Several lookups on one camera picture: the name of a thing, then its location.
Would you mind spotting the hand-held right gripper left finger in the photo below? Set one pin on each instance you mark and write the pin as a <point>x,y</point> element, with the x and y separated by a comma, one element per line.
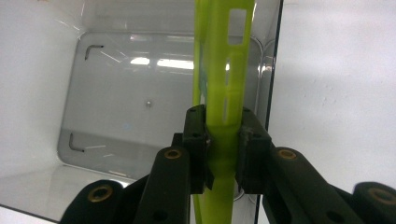
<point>174,180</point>

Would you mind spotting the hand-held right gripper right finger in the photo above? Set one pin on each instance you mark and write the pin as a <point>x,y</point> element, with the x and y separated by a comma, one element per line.
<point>274,180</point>

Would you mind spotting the transparent plastic box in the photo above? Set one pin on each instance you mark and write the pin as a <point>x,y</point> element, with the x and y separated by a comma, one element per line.
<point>124,93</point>

